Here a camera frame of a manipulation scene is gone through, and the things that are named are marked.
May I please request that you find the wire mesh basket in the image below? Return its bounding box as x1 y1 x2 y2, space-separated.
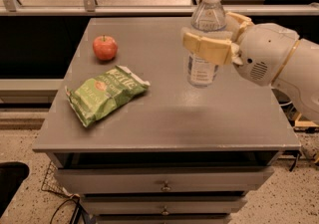
41 161 70 198

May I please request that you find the red apple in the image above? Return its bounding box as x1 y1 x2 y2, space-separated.
93 35 118 61

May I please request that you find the metal top drawer knob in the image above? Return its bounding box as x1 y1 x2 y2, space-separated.
161 181 171 192

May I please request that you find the metal middle drawer knob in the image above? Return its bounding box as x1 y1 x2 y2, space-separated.
161 206 169 216

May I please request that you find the grey drawer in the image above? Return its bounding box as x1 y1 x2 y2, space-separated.
81 196 246 215
55 167 273 194

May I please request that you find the black chair seat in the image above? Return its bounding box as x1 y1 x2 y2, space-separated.
0 162 29 218

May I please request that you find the grey drawer cabinet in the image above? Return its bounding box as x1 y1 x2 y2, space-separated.
34 18 300 224

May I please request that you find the middle grey drawer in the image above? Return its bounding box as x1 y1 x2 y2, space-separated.
81 196 246 215

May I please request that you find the yellow wooden frame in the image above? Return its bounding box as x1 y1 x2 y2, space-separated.
292 112 317 127

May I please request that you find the green jalapeno chip bag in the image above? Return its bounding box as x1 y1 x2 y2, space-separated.
65 66 151 127

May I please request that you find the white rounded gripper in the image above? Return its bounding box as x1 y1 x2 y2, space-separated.
181 12 299 86

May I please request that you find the black floor cable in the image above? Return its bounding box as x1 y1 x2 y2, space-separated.
49 194 88 224

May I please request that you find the top grey drawer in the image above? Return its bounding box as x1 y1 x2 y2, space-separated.
55 167 273 194

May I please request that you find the clear plastic water bottle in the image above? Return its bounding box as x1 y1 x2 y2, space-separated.
187 0 226 88

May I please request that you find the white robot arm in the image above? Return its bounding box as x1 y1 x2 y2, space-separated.
181 12 319 123

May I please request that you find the metal drawer knob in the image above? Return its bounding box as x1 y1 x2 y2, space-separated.
161 206 169 216
161 181 171 192

